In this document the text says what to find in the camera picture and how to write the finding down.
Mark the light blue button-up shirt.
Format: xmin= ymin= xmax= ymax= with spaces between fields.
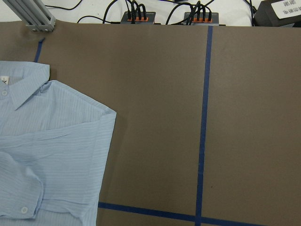
xmin=0 ymin=61 xmax=116 ymax=226

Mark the lower orange black hub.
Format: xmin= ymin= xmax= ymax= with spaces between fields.
xmin=183 ymin=12 xmax=220 ymax=26

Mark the black box with label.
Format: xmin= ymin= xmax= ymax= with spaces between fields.
xmin=253 ymin=0 xmax=301 ymax=28

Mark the aluminium frame post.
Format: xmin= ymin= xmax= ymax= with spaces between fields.
xmin=4 ymin=0 xmax=56 ymax=32

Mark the orange black hub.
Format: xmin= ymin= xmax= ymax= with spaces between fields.
xmin=120 ymin=12 xmax=156 ymax=24
xmin=183 ymin=12 xmax=220 ymax=26

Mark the upper orange black hub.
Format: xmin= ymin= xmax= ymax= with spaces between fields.
xmin=120 ymin=12 xmax=156 ymax=24

